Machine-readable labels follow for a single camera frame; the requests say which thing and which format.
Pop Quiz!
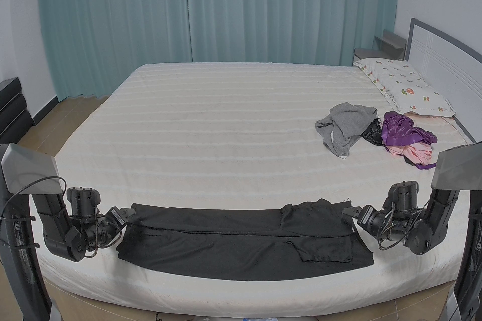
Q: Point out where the black patterned garment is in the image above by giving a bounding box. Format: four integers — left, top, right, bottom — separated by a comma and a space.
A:
361, 118, 385, 146

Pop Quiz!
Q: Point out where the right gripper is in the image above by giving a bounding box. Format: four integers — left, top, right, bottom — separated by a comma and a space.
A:
342, 205, 394, 240

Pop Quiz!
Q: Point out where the black chest of drawers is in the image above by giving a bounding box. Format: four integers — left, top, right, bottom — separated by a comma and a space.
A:
0, 77, 34, 147

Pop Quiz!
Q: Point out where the purple garment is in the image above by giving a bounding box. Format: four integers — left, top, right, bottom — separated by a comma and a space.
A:
381, 111, 438, 171

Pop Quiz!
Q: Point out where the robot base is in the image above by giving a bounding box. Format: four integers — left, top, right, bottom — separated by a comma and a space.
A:
203, 316, 313, 321

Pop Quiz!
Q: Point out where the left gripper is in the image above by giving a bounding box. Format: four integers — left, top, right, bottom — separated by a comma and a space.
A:
94, 215, 124, 249

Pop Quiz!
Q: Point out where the pink garment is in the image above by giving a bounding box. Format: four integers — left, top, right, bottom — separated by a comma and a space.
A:
386, 143, 434, 166

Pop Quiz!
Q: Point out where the bed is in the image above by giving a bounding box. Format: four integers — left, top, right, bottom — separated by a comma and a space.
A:
36, 18, 482, 314

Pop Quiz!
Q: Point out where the white printed pillow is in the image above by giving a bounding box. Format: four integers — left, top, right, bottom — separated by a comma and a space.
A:
353, 57, 456, 118

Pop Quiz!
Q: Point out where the grey bedside table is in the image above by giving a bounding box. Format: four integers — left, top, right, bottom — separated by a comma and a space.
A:
354, 29, 407, 66

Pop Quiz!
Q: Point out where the black T-shirt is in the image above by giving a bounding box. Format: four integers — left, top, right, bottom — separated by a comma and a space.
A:
117, 198, 374, 280

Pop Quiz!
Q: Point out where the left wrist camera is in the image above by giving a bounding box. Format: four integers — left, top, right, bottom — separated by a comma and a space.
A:
110, 205, 137, 227

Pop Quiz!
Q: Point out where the grey garment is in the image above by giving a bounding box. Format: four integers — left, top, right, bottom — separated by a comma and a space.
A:
316, 101, 378, 158

